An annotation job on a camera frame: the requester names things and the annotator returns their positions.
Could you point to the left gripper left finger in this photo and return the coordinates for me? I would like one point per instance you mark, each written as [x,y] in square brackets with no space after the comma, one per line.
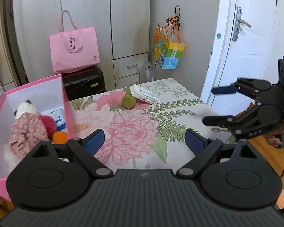
[84,151]

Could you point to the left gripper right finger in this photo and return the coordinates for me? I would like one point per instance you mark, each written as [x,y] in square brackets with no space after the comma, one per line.
[204,149]

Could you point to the black suitcase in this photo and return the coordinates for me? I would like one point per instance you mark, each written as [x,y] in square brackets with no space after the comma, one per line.
[86,82]

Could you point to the white door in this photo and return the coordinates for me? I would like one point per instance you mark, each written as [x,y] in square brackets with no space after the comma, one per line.
[244,58]

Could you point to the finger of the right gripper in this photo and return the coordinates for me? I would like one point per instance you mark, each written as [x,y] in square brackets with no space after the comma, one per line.
[257,89]
[255,121]

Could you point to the pink storage box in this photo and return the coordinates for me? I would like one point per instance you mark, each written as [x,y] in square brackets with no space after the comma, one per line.
[46,95]

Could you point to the pink floral fabric pouch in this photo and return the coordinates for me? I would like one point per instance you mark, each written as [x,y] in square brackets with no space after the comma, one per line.
[27,131]

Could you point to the silver door handle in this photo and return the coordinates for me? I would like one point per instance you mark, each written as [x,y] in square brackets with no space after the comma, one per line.
[238,22]

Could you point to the orange ball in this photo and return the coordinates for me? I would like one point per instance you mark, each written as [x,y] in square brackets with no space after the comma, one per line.
[59,137]

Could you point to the grey wardrobe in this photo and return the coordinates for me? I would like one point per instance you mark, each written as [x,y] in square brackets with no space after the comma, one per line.
[124,30]

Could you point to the pink paper tote bag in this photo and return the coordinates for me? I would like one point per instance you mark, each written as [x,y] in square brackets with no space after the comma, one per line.
[73,50]

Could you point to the white plush sheep toy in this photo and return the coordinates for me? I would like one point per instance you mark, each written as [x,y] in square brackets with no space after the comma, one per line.
[25,107]

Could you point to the green round plush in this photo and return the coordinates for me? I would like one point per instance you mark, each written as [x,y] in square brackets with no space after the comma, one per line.
[128,101]

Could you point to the magenta strawberry plush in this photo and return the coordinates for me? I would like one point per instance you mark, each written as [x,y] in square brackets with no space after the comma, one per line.
[49,124]

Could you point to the floral tablecloth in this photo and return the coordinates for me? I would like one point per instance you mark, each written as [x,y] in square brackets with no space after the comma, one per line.
[146,137]

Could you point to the colourful gift bag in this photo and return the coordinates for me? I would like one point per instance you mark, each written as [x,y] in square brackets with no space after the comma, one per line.
[168,45]

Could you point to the white tissue pack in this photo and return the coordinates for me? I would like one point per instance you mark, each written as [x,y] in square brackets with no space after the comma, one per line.
[144,95]

